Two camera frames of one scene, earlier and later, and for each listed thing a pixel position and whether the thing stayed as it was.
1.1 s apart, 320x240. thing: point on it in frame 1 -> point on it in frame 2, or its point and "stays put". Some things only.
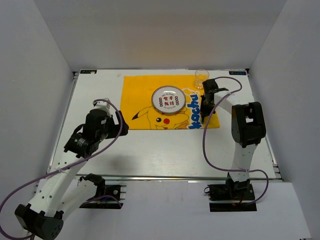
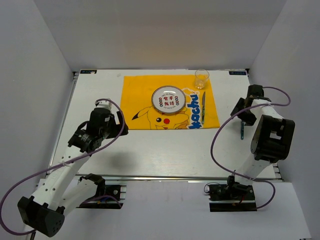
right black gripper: x=204 y=111 -> x=250 y=120
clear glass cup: x=201 y=75 stays put
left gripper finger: x=125 y=126 stays put
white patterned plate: x=168 y=99 stays put
